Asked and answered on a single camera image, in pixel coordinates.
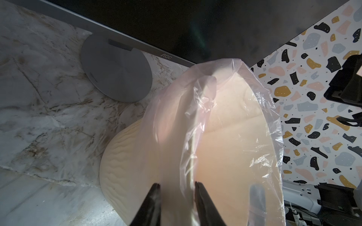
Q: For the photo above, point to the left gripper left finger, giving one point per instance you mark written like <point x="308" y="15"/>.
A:
<point x="149" y="214"/>

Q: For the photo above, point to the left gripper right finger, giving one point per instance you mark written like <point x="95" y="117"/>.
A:
<point x="207" y="212"/>

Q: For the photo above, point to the cream waste bin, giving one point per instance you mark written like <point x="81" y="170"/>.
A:
<point x="127" y="169"/>

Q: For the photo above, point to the clear plastic bin liner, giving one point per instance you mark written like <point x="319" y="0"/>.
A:
<point x="220" y="135"/>

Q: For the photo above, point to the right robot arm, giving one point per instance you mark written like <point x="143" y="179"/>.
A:
<point x="346" y="86"/>

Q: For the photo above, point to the grey round monitor base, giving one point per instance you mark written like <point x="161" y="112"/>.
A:
<point x="117" y="70"/>

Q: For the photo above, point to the black flat monitor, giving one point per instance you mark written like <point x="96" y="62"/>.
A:
<point x="192" y="32"/>

